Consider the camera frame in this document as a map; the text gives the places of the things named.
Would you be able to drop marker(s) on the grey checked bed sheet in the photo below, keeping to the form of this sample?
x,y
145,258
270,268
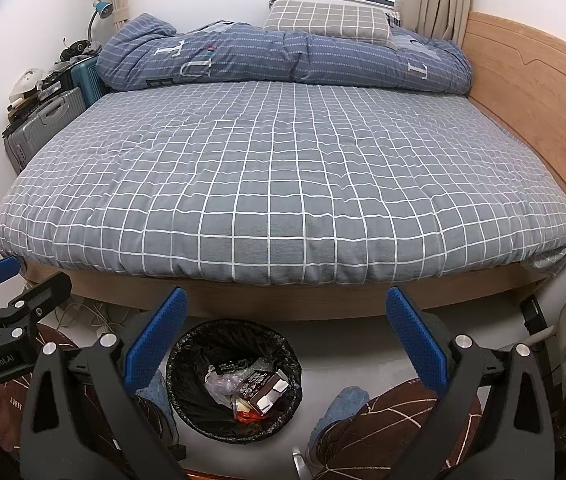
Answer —
x,y
288,175

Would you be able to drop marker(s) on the blue striped duvet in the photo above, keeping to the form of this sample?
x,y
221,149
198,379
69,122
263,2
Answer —
x,y
243,55

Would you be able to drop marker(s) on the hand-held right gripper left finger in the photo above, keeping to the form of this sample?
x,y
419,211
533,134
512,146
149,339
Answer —
x,y
158,335

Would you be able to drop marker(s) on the wooden headboard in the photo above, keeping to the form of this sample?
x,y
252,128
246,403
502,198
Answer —
x,y
538,105

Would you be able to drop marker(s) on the grey hard suitcase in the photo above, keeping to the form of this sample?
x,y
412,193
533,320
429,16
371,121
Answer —
x,y
43,125

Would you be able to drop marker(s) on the blue desk lamp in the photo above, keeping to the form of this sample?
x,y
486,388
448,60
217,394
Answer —
x,y
103,9

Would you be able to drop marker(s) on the trash bin with black liner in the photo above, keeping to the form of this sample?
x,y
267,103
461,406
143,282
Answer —
x,y
185,360

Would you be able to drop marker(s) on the clear bubble wrap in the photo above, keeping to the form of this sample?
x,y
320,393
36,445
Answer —
x,y
258,369

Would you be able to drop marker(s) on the grey checked pillow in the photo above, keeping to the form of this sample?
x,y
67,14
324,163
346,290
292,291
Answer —
x,y
328,20

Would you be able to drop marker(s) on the dark bag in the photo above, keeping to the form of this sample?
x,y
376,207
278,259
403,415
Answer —
x,y
80,50

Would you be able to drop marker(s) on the blue fluffy slipper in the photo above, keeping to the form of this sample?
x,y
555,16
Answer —
x,y
343,405
155,392

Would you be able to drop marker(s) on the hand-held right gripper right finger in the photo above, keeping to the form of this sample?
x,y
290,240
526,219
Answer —
x,y
413,330

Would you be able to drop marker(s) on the white plastic bag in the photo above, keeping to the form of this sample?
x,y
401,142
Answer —
x,y
220,387

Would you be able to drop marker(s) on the teal hard suitcase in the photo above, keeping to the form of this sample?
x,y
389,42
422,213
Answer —
x,y
88,80

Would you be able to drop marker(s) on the black foil packet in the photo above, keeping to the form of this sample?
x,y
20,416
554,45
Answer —
x,y
230,366

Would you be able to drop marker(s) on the black power adapter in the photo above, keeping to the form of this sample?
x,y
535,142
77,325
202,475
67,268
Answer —
x,y
533,317

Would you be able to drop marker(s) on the brown snack box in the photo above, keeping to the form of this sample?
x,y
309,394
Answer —
x,y
263,392

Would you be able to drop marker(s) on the wooden bed frame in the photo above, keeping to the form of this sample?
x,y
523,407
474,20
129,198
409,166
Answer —
x,y
288,300

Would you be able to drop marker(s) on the white plastic item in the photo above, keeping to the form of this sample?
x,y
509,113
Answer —
x,y
25,85

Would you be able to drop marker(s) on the person's right leg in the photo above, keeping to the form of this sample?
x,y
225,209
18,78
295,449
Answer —
x,y
393,425

